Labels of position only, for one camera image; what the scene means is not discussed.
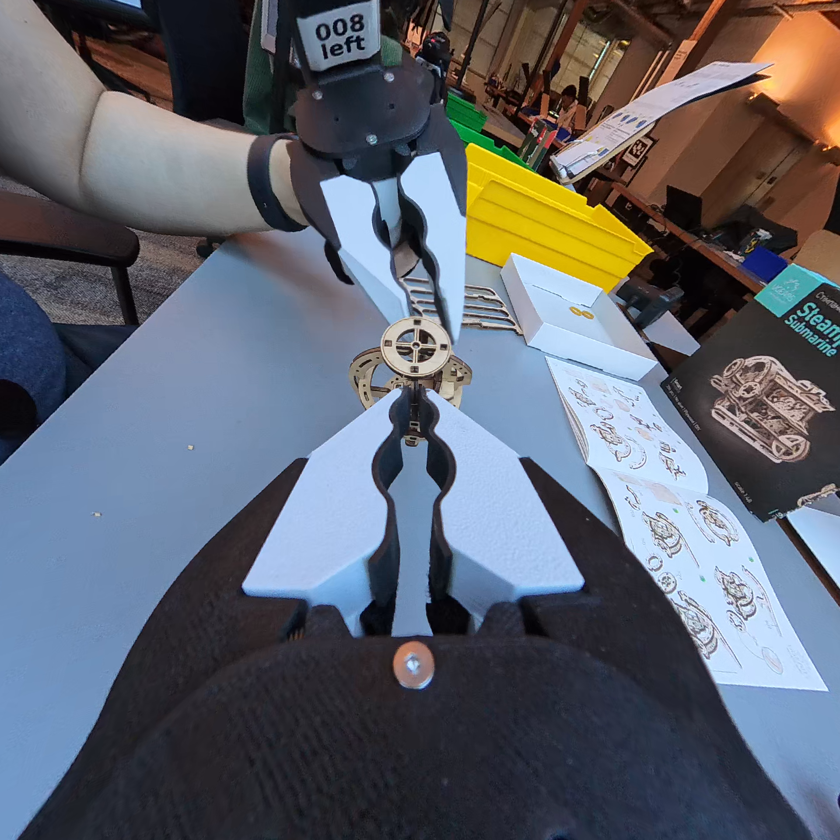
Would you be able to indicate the white cardboard tray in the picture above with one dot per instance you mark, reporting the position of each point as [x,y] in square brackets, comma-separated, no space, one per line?
[558,334]

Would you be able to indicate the person's left leg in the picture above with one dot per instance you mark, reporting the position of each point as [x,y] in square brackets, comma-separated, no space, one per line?
[26,341]

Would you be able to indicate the open instruction booklet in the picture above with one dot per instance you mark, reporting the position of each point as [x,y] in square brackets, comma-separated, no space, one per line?
[630,420]

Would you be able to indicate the person's left forearm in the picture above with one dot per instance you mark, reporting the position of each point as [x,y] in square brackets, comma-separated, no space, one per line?
[164,170]

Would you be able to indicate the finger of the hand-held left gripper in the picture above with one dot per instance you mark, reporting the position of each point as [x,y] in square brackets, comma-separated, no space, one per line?
[439,216]
[358,229]

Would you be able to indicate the black model kit box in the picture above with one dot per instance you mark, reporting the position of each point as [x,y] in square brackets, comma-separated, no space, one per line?
[689,420]

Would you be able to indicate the small round wooden gear model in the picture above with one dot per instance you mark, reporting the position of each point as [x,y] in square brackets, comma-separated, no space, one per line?
[415,344]

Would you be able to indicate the paper-covered document stand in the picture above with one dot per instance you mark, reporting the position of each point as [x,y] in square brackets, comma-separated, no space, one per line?
[656,105]

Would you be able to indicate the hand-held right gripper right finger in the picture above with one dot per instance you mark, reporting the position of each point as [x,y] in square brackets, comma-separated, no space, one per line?
[512,525]

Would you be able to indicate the person's left hand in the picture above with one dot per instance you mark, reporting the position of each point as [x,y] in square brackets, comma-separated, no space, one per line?
[289,187]

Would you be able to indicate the yellow plastic bin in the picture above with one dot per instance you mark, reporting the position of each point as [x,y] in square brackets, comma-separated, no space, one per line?
[499,164]
[544,223]

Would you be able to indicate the person's office chair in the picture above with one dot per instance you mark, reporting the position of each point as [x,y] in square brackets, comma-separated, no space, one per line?
[65,236]

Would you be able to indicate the wooden part sheet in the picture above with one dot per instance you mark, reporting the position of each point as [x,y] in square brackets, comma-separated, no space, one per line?
[493,319]

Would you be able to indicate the white flat card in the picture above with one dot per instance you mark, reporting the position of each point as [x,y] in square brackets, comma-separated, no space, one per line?
[676,334]

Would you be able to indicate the small black device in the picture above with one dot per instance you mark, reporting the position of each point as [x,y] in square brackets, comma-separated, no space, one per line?
[646,302]

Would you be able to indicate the green plastic bin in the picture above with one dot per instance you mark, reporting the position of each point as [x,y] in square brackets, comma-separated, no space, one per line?
[466,115]

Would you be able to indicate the blue storage bin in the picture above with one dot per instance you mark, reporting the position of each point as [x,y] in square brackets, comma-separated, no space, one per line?
[764,262]

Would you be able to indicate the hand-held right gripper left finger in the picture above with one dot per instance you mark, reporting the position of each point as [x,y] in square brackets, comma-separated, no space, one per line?
[315,525]

